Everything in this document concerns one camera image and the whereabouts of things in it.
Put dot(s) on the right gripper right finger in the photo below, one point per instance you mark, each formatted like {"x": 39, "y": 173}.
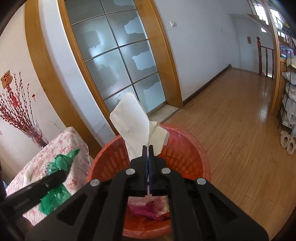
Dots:
{"x": 198, "y": 210}

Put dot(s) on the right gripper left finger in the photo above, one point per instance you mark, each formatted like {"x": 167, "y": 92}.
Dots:
{"x": 97, "y": 210}

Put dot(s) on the clear white plastic bag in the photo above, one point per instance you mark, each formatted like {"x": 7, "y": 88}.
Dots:
{"x": 161, "y": 202}

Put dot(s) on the dark green plastic bag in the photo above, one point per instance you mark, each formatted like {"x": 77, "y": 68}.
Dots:
{"x": 58, "y": 194}

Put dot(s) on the white paper sheet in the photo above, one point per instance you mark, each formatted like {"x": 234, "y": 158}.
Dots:
{"x": 134, "y": 126}

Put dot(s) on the large orange plastic bag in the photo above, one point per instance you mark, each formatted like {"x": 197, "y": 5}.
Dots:
{"x": 141, "y": 224}

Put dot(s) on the pink plastic bag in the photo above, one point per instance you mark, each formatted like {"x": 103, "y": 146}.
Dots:
{"x": 149, "y": 210}

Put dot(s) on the orange mesh trash basket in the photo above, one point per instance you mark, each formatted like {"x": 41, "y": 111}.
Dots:
{"x": 183, "y": 153}

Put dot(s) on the glass vase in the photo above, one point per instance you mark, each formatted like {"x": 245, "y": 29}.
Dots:
{"x": 35, "y": 134}

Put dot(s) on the floral pink tablecloth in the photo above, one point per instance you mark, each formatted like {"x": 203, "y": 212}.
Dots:
{"x": 66, "y": 152}

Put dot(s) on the red berry branches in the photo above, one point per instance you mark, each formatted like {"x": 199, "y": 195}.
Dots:
{"x": 16, "y": 108}

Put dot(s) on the beige slippers pair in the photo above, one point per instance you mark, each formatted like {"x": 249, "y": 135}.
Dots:
{"x": 287, "y": 142}

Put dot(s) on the gold red fu ornament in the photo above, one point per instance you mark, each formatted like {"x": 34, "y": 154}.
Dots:
{"x": 6, "y": 79}

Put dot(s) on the wooden pillar trim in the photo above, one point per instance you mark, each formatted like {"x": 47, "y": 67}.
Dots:
{"x": 49, "y": 80}

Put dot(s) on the wooden stair railing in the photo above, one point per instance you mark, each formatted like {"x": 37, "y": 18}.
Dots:
{"x": 265, "y": 60}

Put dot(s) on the frosted glass sliding door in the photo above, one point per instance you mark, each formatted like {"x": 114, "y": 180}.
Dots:
{"x": 116, "y": 51}

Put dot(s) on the black wire storage shelf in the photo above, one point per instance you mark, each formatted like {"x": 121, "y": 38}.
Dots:
{"x": 287, "y": 93}

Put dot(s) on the white light switch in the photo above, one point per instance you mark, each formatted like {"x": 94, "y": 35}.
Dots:
{"x": 173, "y": 23}

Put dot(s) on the wooden door frame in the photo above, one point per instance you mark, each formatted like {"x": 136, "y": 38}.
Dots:
{"x": 160, "y": 48}

